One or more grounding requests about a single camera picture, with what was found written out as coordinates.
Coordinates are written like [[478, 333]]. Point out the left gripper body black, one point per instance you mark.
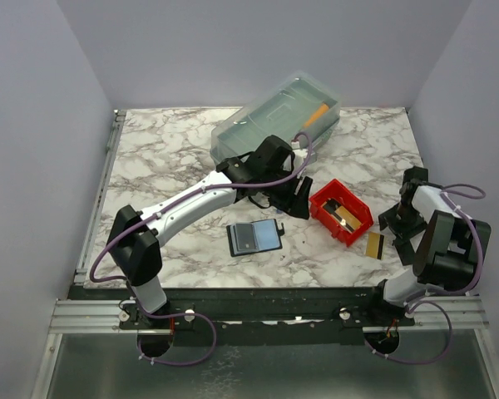
[[281, 194]]

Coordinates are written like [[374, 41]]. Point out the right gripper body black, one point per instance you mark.
[[412, 221]]

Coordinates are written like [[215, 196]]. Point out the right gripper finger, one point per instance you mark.
[[388, 218], [406, 249]]

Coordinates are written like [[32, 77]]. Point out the gold magnetic stripe card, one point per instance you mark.
[[375, 245]]

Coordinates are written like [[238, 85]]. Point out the red plastic bin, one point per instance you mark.
[[338, 191]]

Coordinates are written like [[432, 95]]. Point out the stack of credit cards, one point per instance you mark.
[[343, 216]]

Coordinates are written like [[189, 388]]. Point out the black card holder wallet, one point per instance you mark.
[[268, 234]]

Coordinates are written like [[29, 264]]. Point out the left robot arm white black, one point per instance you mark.
[[137, 236]]

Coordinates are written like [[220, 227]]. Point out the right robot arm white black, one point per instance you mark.
[[443, 246]]

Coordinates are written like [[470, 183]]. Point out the clear plastic storage box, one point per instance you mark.
[[281, 112]]

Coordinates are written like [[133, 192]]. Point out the orange tool inside box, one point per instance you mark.
[[316, 115]]

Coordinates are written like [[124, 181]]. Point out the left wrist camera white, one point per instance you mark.
[[300, 153]]

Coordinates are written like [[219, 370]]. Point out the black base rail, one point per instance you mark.
[[264, 316]]

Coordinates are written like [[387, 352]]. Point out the aluminium frame rail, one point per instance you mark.
[[85, 317]]

